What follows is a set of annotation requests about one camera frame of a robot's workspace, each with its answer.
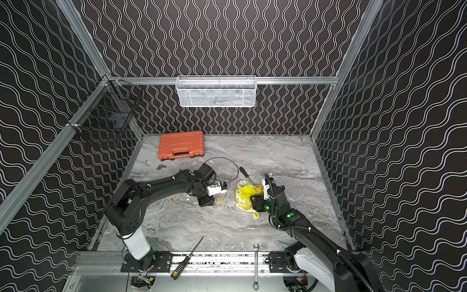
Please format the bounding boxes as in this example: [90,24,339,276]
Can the yellow green white towel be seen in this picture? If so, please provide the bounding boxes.
[235,180,263,220]

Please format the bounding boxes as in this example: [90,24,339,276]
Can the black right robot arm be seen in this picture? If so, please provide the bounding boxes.
[258,173,384,292]

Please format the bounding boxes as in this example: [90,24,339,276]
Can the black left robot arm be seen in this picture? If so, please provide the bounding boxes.
[104,162,230,273]

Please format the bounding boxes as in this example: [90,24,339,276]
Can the red plastic tool case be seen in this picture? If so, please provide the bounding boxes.
[158,131,204,161]

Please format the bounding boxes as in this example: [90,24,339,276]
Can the black yellow screwdriver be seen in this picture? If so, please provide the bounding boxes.
[171,237,204,281]

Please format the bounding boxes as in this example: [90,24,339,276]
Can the silver combination wrench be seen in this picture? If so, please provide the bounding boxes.
[253,244,260,292]

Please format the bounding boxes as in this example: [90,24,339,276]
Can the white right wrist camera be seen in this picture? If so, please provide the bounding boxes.
[261,177,272,200]

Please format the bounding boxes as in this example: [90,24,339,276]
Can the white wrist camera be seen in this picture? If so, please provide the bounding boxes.
[261,177,272,200]
[207,182,228,197]

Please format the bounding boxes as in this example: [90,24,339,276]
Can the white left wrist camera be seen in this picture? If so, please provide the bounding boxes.
[207,182,228,197]

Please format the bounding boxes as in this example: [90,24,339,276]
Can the black wire basket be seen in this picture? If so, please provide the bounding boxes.
[72,77,142,148]

